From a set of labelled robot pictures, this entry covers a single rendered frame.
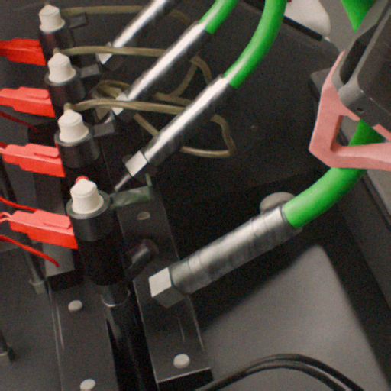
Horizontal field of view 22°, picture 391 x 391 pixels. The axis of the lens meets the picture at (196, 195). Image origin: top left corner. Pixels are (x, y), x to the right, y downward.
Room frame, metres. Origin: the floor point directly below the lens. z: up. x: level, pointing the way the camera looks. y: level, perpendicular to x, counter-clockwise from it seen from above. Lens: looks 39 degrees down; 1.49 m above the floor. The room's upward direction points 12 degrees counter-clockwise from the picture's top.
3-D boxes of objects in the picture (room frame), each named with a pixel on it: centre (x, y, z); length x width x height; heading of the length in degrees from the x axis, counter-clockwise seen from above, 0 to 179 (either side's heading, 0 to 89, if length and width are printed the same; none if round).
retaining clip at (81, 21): (0.74, 0.07, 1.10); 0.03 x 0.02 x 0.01; 94
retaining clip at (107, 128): (0.58, 0.06, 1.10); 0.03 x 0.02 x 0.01; 94
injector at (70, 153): (0.59, 0.06, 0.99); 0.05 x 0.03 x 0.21; 94
